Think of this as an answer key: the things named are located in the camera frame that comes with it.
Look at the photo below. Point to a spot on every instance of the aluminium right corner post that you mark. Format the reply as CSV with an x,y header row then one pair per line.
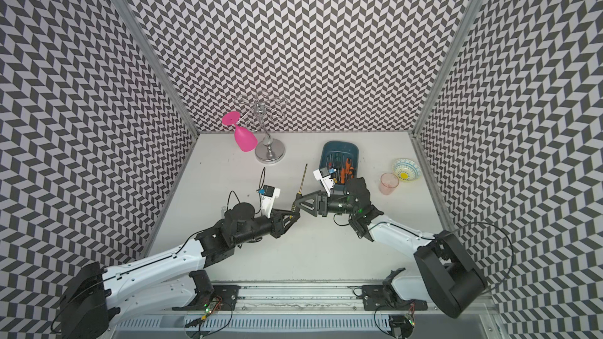
x,y
465,25

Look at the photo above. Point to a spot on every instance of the pink plastic wine glass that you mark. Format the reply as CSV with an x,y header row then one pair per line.
x,y
246,140

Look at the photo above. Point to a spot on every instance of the aluminium left corner post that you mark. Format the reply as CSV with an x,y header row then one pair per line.
x,y
135,29

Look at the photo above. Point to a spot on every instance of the pink transparent plastic cup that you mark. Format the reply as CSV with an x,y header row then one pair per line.
x,y
388,183

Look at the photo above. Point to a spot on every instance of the patterned ceramic bowl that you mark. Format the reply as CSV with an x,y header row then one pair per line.
x,y
407,169

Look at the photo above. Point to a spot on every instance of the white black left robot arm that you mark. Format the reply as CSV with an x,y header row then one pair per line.
x,y
96,299

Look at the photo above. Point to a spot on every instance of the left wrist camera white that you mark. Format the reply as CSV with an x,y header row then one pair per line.
x,y
268,196

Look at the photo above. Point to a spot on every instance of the chrome glass holder stand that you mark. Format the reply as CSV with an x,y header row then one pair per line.
x,y
270,150

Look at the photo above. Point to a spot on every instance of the aluminium corner post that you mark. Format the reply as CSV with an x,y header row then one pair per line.
x,y
465,25
135,29

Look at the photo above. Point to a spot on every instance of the black yellow small screwdriver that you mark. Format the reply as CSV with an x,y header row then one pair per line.
x,y
300,188

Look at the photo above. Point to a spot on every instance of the orange black handle screwdriver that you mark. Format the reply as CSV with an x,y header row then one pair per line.
x,y
347,171

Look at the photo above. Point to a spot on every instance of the teal plastic storage box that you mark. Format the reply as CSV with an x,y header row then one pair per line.
x,y
349,150

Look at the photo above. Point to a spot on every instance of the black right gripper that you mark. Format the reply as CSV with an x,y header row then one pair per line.
x,y
320,205

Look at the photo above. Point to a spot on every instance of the green black handle screwdriver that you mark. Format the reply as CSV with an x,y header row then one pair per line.
x,y
336,161

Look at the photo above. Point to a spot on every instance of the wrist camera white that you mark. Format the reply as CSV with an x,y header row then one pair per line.
x,y
324,176
268,196

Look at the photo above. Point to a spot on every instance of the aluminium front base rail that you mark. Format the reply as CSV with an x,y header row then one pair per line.
x,y
314,309

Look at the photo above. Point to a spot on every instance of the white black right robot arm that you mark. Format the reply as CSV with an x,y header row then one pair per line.
x,y
448,276

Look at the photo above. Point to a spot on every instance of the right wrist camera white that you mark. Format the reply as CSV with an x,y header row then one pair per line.
x,y
324,176

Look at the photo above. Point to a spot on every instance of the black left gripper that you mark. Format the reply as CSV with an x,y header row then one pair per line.
x,y
277,223

